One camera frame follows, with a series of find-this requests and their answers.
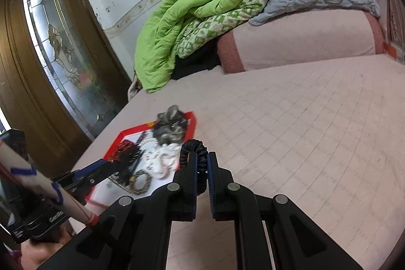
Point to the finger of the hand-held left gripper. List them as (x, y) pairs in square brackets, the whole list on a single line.
[(101, 176), (91, 166)]

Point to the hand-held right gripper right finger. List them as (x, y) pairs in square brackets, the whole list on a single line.
[(210, 183)]

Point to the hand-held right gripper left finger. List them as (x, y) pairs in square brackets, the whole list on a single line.
[(194, 176)]

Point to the white tray with red rim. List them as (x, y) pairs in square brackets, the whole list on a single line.
[(107, 193)]

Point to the black hair clip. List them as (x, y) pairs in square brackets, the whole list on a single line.
[(126, 165)]

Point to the black scrunchie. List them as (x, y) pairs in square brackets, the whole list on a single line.
[(189, 145)]

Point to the red polka dot scrunchie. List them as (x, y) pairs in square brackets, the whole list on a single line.
[(121, 148)]

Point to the white scrunchie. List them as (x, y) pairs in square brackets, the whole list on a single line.
[(158, 162)]

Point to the person's left hand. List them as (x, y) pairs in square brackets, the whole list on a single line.
[(38, 252)]

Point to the grey patterned scrunchie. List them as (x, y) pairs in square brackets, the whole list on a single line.
[(167, 127)]

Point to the beige cloth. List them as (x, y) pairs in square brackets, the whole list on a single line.
[(133, 89)]

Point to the pink quilted bed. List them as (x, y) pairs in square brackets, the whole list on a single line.
[(284, 115)]

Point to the black cloth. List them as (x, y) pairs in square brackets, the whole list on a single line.
[(196, 64)]

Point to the wooden door with glass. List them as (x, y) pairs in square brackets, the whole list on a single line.
[(19, 67)]

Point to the green quilt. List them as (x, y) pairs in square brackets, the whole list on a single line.
[(164, 29)]

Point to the pink bolster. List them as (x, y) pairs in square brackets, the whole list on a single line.
[(300, 42)]

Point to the orange tag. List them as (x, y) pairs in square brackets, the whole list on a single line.
[(390, 50)]

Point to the carved wooden headboard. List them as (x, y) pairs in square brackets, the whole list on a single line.
[(397, 20)]

